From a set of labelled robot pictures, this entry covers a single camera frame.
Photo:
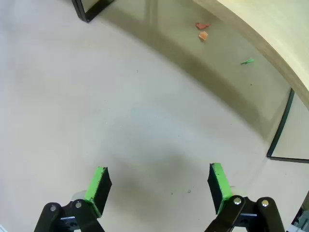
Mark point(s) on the orange paper scrap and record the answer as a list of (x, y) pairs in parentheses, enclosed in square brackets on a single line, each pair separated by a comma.
[(203, 35)]

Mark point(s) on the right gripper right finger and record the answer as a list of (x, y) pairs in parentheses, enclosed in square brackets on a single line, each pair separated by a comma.
[(219, 188)]

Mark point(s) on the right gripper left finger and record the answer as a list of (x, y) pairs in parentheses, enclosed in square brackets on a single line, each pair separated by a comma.
[(97, 191)]

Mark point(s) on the wood shelf black metal frame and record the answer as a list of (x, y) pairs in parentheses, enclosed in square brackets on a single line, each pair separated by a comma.
[(272, 29)]

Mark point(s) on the red paper scrap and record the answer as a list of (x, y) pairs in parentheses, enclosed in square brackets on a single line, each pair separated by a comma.
[(200, 25)]

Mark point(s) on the green paper scrap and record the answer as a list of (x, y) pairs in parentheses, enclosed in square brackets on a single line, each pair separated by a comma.
[(248, 61)]

